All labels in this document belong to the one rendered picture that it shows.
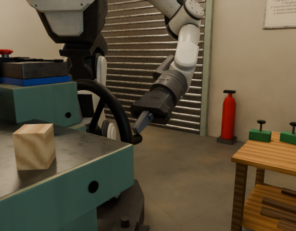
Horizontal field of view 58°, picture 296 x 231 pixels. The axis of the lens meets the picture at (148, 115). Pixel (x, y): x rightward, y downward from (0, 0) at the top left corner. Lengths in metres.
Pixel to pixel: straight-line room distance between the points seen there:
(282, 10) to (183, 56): 2.39
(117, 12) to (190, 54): 3.26
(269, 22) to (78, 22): 2.38
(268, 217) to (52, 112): 1.31
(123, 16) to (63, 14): 2.90
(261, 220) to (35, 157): 1.39
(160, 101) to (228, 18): 2.63
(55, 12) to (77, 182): 0.82
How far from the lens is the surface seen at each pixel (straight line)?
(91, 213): 0.46
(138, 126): 0.65
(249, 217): 1.58
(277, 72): 3.11
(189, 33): 0.92
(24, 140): 0.30
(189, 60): 0.77
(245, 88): 3.19
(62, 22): 1.06
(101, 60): 1.17
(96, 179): 0.32
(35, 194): 0.28
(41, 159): 0.30
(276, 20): 3.11
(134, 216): 1.52
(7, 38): 4.40
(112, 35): 4.05
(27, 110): 0.52
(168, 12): 1.01
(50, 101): 0.54
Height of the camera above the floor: 1.02
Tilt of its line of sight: 13 degrees down
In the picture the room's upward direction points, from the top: straight up
